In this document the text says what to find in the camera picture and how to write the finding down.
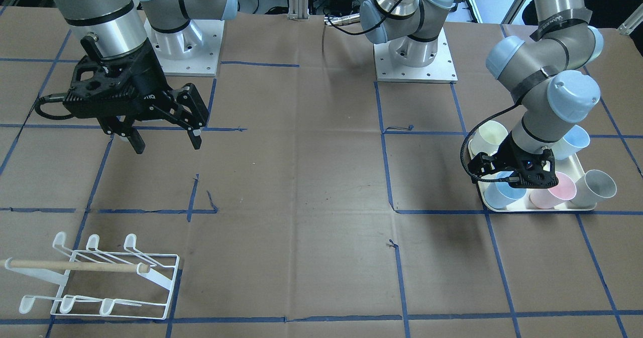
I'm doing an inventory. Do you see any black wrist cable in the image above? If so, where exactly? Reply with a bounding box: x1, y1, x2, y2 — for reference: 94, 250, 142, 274
460, 102, 521, 184
33, 93, 76, 121

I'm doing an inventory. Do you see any wooden rack dowel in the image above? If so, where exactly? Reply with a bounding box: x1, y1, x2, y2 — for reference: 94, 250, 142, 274
2, 259, 151, 273

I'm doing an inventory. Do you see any pink plastic cup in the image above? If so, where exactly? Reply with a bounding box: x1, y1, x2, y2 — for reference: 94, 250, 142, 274
529, 172, 577, 208

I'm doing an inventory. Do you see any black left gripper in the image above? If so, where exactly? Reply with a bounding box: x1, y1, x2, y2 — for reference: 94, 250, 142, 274
468, 134, 559, 187

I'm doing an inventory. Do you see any white plastic cup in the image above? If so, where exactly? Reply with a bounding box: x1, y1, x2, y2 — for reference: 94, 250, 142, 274
469, 120, 508, 156

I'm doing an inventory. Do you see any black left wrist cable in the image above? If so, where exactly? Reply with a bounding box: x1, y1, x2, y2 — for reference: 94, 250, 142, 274
460, 102, 521, 184

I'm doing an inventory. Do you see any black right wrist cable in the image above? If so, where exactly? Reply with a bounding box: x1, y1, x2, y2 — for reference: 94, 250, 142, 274
33, 93, 76, 121

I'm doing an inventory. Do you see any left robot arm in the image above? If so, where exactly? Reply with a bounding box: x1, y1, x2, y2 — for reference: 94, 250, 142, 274
360, 0, 604, 189

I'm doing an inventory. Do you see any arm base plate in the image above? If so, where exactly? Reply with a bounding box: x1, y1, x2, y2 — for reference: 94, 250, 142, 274
144, 20, 225, 77
374, 29, 459, 83

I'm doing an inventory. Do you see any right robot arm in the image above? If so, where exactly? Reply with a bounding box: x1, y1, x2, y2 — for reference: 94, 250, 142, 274
34, 0, 238, 154

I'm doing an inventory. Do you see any light blue plastic cup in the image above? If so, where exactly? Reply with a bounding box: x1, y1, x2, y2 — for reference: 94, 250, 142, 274
484, 182, 527, 209

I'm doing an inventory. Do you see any cream serving tray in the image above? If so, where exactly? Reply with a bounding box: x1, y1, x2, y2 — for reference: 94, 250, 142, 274
476, 154, 596, 213

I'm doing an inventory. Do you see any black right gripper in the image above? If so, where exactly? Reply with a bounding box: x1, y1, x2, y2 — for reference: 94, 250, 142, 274
62, 40, 209, 154

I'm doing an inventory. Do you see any white wire cup rack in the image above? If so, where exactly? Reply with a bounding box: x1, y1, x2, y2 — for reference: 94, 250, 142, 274
2, 232, 181, 320

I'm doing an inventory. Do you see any grey plastic cup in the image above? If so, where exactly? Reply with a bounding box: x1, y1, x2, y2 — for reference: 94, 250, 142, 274
570, 169, 617, 208

